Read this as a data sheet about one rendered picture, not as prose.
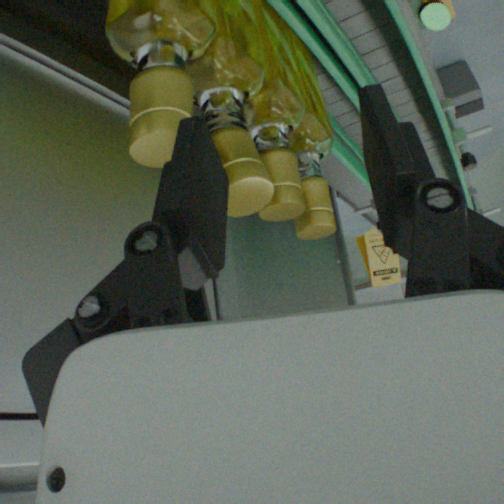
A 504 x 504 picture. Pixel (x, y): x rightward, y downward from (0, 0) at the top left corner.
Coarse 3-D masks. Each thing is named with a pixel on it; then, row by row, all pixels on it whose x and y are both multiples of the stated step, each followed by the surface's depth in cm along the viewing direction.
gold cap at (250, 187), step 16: (224, 128) 24; (240, 128) 24; (224, 144) 23; (240, 144) 23; (224, 160) 23; (240, 160) 23; (256, 160) 23; (240, 176) 22; (256, 176) 22; (240, 192) 23; (256, 192) 23; (272, 192) 24; (240, 208) 24; (256, 208) 24
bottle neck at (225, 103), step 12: (204, 96) 26; (216, 96) 25; (228, 96) 25; (240, 96) 26; (204, 108) 26; (216, 108) 25; (228, 108) 25; (240, 108) 26; (216, 120) 25; (228, 120) 25; (240, 120) 25
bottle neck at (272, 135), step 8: (256, 128) 30; (264, 128) 30; (272, 128) 30; (280, 128) 30; (256, 136) 30; (264, 136) 30; (272, 136) 30; (280, 136) 30; (256, 144) 30; (264, 144) 30; (272, 144) 29; (280, 144) 30; (288, 144) 30
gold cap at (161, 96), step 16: (144, 80) 20; (160, 80) 19; (176, 80) 20; (144, 96) 19; (160, 96) 19; (176, 96) 19; (192, 96) 21; (144, 112) 19; (160, 112) 19; (176, 112) 19; (192, 112) 20; (144, 128) 18; (160, 128) 18; (176, 128) 19; (144, 144) 19; (160, 144) 19; (144, 160) 20; (160, 160) 21
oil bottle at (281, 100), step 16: (256, 0) 32; (256, 16) 31; (272, 16) 34; (272, 32) 32; (272, 48) 30; (288, 48) 34; (272, 64) 29; (288, 64) 32; (272, 80) 29; (288, 80) 31; (256, 96) 29; (272, 96) 29; (288, 96) 30; (256, 112) 30; (272, 112) 29; (288, 112) 30; (304, 112) 32; (288, 128) 31
